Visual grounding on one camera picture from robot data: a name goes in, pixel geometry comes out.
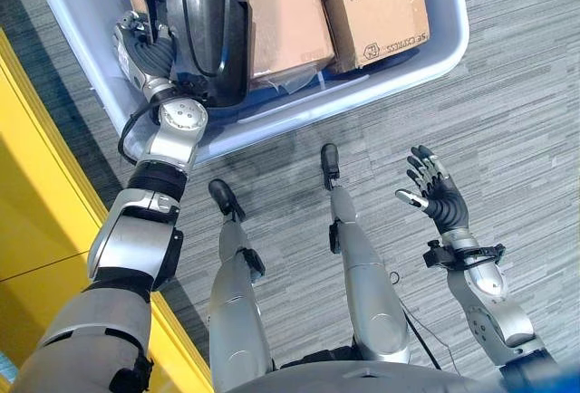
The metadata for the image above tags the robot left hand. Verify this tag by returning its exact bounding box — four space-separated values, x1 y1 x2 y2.
111 0 180 103

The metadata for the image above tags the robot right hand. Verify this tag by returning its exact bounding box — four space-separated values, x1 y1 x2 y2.
394 144 479 250

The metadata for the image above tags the black sole-shaped part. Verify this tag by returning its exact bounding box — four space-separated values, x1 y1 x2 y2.
156 0 251 109

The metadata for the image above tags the translucent plastic storage box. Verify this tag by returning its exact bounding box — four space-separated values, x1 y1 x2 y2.
26 0 471 166

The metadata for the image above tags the plain brown cardboard box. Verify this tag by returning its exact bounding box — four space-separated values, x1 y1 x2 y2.
246 0 337 91

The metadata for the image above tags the yellow metal shelf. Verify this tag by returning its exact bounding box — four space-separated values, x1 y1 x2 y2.
0 25 215 393

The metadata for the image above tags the cardboard box with black print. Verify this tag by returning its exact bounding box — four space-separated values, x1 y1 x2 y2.
311 0 431 73

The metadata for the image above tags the black right wrist clamp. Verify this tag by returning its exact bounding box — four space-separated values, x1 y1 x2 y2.
422 239 507 273

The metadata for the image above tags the silver robot right leg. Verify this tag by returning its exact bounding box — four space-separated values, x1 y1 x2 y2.
328 184 411 365

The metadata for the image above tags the silver robot leg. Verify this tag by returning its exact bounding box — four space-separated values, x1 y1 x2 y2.
208 216 276 393
328 184 411 365

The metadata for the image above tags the dark robot right foot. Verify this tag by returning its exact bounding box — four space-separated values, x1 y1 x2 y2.
320 142 342 191

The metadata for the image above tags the dark robot foot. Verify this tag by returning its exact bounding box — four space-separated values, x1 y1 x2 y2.
208 177 247 223
320 142 342 191

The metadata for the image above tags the dark robot left foot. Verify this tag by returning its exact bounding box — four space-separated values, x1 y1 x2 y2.
208 177 247 223

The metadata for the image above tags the grey robot torso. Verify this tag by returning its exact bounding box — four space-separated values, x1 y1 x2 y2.
226 359 505 393

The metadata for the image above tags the silver robot left leg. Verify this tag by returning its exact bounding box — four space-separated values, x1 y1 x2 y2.
208 216 276 393

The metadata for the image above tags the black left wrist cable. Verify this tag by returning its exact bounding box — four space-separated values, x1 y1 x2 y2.
117 101 160 167

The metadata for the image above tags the thin black floor cable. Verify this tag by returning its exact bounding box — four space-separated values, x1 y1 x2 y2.
388 270 456 371

